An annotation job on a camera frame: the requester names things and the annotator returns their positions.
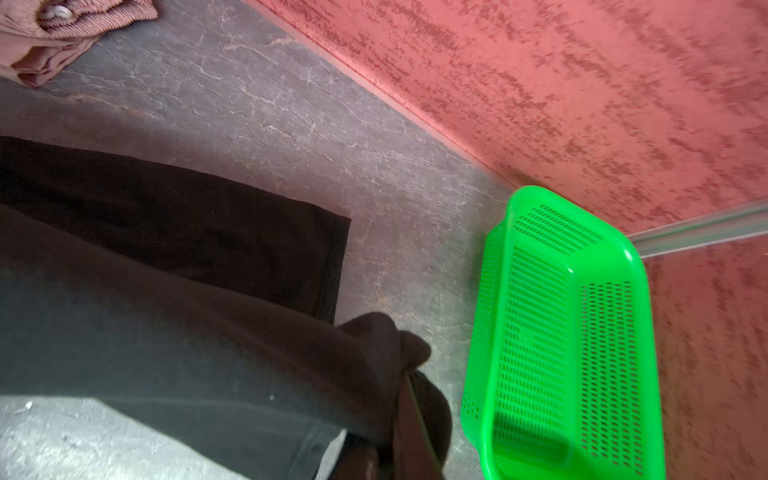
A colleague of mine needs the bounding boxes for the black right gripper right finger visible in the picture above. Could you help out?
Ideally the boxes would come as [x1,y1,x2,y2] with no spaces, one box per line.
[392,373,444,479]

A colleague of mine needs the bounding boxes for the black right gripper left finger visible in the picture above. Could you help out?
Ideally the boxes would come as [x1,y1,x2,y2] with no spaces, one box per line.
[329,441,379,480]

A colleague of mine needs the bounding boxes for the black shorts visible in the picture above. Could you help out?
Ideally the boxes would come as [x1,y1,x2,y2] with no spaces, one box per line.
[1,137,431,479]

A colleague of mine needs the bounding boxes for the pink drawstring shorts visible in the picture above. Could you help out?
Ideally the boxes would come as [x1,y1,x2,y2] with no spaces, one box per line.
[1,0,159,88]

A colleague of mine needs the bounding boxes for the green plastic basket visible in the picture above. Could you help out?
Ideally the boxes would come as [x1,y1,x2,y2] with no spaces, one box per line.
[461,186,666,479]

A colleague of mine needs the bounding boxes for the right aluminium corner post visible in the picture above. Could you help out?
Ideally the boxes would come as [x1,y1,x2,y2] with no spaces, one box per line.
[628,199,767,259]

